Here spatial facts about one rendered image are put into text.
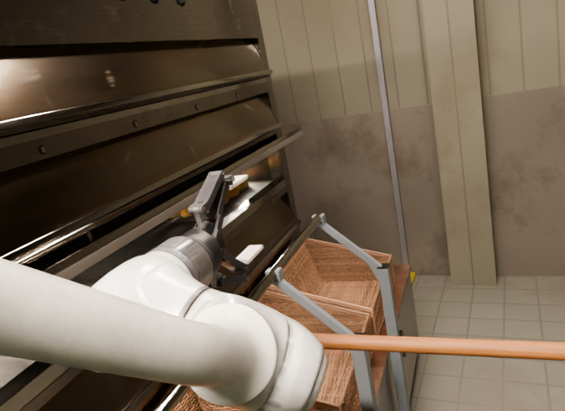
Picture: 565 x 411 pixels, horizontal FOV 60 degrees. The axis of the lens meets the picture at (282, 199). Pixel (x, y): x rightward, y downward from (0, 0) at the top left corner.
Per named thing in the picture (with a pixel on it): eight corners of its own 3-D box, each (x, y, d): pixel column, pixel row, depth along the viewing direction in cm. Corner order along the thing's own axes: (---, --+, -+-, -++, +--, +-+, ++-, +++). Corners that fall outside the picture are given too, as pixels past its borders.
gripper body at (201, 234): (160, 236, 71) (192, 214, 79) (174, 288, 74) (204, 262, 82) (203, 234, 68) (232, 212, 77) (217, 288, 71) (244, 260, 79)
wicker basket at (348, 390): (210, 436, 167) (192, 366, 160) (268, 343, 218) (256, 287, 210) (350, 451, 149) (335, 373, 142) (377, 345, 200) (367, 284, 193)
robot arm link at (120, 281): (129, 298, 69) (212, 334, 66) (44, 366, 56) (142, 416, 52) (136, 233, 65) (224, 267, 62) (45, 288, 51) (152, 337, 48)
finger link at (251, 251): (247, 260, 85) (248, 264, 85) (263, 244, 91) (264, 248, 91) (232, 260, 86) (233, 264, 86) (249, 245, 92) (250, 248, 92)
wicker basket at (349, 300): (271, 339, 220) (259, 283, 213) (308, 281, 270) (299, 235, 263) (379, 343, 201) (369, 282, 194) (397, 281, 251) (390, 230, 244)
